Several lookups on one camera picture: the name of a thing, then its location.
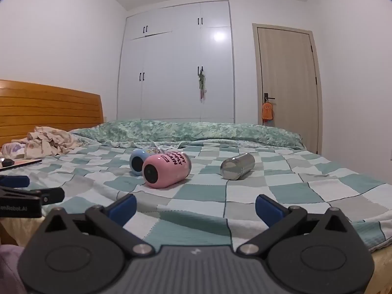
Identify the silver metal cup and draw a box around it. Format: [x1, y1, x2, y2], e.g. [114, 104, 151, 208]
[220, 153, 256, 181]

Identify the light blue cup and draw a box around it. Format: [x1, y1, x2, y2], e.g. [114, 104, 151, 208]
[129, 148, 161, 176]

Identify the yellow bed sheet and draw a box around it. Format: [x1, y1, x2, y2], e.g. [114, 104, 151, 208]
[0, 216, 392, 294]

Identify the pink cup with black print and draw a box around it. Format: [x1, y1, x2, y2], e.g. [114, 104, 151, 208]
[142, 151, 192, 189]

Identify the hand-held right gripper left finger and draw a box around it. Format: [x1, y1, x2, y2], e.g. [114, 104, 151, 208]
[39, 194, 154, 257]

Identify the green floral quilt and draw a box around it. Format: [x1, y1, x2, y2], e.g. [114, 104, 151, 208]
[70, 119, 307, 150]

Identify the flat brown board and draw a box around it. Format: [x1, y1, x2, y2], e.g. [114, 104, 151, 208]
[0, 158, 43, 171]

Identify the purple cloth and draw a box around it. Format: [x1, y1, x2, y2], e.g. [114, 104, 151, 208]
[0, 244, 27, 294]

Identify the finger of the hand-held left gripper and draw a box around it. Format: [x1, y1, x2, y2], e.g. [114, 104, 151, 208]
[0, 175, 30, 188]
[0, 187, 66, 205]

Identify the wooden headboard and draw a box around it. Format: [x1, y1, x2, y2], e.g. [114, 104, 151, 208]
[0, 80, 105, 148]

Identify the green hanging ornament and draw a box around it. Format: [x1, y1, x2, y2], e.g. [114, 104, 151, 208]
[197, 70, 208, 102]

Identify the white wardrobe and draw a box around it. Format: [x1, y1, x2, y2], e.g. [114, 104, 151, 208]
[116, 0, 236, 124]

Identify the printed pillow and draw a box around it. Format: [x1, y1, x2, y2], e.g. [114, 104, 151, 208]
[1, 142, 29, 160]

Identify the checkered green white blanket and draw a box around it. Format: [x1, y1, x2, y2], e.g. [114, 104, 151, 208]
[0, 141, 392, 253]

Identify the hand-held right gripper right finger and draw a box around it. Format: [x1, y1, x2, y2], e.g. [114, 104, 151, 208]
[237, 194, 358, 257]

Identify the beige wooden door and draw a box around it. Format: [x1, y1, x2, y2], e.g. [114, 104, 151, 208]
[252, 23, 324, 155]

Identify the pile of beige clothes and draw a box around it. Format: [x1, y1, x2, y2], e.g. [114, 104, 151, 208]
[24, 126, 84, 159]

